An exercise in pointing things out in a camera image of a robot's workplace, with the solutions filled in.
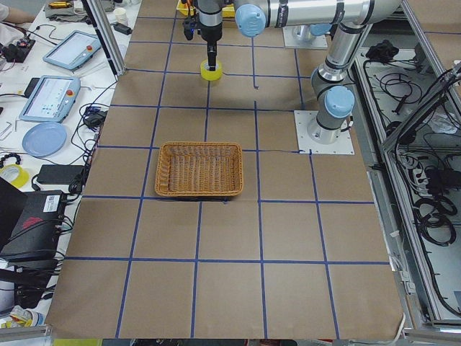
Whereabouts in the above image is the black computer case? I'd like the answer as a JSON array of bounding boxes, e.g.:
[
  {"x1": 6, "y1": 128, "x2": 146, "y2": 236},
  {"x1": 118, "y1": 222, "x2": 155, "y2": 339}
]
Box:
[{"x1": 0, "y1": 178, "x2": 68, "y2": 289}]

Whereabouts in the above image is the teach pendant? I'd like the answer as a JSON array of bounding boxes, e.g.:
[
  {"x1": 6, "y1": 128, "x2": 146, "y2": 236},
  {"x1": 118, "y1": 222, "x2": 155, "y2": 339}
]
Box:
[
  {"x1": 19, "y1": 75, "x2": 81, "y2": 123},
  {"x1": 42, "y1": 30, "x2": 102, "y2": 71}
]

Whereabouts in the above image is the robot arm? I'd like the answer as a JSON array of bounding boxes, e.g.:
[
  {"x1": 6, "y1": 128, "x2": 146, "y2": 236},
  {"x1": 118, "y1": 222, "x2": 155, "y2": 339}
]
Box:
[
  {"x1": 233, "y1": 0, "x2": 401, "y2": 145},
  {"x1": 194, "y1": 0, "x2": 224, "y2": 71}
]

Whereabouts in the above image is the upper teach pendant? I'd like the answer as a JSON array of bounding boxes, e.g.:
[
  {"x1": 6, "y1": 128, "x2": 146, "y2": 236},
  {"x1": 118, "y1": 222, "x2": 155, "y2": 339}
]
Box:
[{"x1": 42, "y1": 30, "x2": 102, "y2": 71}]

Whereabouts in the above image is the aluminium frame post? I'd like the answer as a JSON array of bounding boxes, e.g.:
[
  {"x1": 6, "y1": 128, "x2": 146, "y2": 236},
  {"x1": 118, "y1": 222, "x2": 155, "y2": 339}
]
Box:
[{"x1": 82, "y1": 0, "x2": 126, "y2": 76}]

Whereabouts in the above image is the brown wicker basket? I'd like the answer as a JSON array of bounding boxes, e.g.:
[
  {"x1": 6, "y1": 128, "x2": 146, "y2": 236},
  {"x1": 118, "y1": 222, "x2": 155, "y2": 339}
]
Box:
[{"x1": 154, "y1": 141, "x2": 243, "y2": 198}]

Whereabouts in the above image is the lower teach pendant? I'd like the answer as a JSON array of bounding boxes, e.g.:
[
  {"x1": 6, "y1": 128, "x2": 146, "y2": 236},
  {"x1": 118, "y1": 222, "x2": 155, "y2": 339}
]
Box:
[{"x1": 19, "y1": 75, "x2": 81, "y2": 123}]

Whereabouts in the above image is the yellow clear tape roll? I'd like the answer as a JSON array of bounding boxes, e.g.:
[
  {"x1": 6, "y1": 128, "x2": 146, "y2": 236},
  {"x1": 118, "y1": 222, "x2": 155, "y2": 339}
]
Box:
[{"x1": 200, "y1": 60, "x2": 223, "y2": 81}]

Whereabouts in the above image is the yellow plastic basket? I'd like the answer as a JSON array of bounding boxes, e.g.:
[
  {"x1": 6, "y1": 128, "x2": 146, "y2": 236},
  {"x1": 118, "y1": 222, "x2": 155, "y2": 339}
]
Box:
[{"x1": 176, "y1": 0, "x2": 235, "y2": 18}]

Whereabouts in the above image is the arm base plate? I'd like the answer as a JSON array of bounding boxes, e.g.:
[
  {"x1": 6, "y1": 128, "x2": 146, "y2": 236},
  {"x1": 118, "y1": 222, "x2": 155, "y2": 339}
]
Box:
[
  {"x1": 294, "y1": 110, "x2": 354, "y2": 155},
  {"x1": 283, "y1": 24, "x2": 331, "y2": 50}
]

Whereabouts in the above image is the light blue plate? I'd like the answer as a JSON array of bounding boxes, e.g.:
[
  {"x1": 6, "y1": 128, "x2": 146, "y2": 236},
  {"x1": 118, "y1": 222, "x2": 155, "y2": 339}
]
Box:
[{"x1": 22, "y1": 122, "x2": 67, "y2": 158}]

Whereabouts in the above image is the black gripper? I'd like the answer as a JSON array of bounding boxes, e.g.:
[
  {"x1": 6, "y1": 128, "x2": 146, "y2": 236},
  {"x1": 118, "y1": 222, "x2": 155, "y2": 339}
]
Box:
[{"x1": 205, "y1": 37, "x2": 218, "y2": 71}]

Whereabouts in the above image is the black power brick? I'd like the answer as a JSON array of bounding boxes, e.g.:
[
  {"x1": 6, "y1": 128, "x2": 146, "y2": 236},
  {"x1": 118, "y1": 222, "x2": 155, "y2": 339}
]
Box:
[{"x1": 37, "y1": 164, "x2": 84, "y2": 185}]

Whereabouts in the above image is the white paper cup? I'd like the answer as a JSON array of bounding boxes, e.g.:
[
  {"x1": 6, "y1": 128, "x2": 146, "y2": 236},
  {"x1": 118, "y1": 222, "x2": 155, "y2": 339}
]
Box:
[{"x1": 113, "y1": 7, "x2": 128, "y2": 26}]

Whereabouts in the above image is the yellow tape roll on desk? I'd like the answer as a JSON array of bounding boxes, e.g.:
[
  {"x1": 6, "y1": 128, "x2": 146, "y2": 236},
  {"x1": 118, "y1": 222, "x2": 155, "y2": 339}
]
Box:
[{"x1": 1, "y1": 164, "x2": 30, "y2": 189}]

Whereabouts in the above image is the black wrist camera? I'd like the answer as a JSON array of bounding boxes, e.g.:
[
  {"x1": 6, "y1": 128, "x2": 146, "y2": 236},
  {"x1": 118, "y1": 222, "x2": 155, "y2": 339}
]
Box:
[{"x1": 182, "y1": 15, "x2": 197, "y2": 41}]

